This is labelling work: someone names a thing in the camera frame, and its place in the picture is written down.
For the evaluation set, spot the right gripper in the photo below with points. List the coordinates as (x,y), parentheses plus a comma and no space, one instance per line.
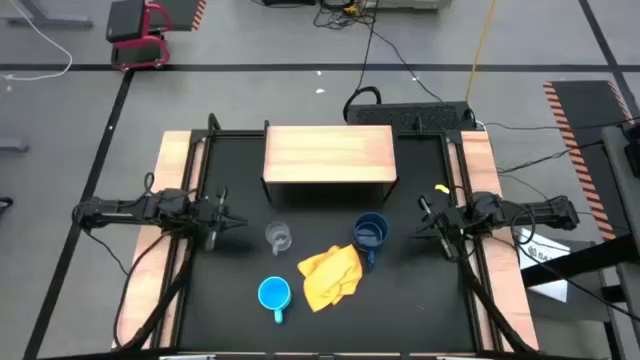
(450,220)

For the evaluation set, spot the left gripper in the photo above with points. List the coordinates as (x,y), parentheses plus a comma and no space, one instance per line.
(210,217)

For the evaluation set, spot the clear plastic mug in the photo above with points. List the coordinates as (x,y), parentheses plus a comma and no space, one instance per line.
(278,235)

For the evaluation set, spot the dark blue mug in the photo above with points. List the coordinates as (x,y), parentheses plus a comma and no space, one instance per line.
(370,232)

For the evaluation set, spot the light blue plastic mug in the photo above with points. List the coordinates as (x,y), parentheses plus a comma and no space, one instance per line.
(274,294)

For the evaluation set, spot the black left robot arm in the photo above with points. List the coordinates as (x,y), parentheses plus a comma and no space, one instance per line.
(120,207)

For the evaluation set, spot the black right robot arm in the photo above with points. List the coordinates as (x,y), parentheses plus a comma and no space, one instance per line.
(540,210)

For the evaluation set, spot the wooden shelf with black legs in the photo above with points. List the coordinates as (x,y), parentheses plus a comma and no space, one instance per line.
(330,155)

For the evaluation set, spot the yellow tag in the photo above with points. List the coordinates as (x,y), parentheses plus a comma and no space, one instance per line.
(442,189)

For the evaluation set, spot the wooden side board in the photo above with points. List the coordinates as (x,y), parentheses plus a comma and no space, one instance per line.
(477,155)
(172,155)

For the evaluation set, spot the yellow cloth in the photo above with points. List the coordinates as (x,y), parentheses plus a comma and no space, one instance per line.
(330,277)

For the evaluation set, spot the white printed paper sheet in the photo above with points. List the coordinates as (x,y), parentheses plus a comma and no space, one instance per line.
(537,250)

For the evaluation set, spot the black perforated computer case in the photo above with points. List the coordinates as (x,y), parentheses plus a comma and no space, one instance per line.
(410,114)

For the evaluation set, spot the black beam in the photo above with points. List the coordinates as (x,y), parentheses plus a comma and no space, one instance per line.
(575,262)

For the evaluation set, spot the large orange-striped black mat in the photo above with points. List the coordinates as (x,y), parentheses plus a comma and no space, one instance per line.
(585,105)

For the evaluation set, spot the grey desk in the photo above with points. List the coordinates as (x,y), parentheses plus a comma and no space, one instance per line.
(620,165)

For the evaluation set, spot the small orange-striped black mat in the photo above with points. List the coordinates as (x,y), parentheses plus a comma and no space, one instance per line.
(182,12)

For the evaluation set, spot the red and black stool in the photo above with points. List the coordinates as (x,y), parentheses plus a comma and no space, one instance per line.
(132,20)

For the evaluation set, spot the grey floor platform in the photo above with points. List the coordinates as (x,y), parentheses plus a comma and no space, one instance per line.
(410,4)

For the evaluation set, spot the black computer with purple lights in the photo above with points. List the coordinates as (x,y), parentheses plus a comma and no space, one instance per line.
(290,2)

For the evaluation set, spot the grey floor plate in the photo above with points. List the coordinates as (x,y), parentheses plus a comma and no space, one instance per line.
(14,144)

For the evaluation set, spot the yellow plug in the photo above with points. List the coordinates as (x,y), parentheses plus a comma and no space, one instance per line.
(351,8)

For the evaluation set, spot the grey stand base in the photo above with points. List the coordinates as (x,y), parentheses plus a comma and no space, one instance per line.
(60,22)

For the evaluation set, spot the black table frame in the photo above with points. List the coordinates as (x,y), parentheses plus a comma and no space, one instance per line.
(230,134)

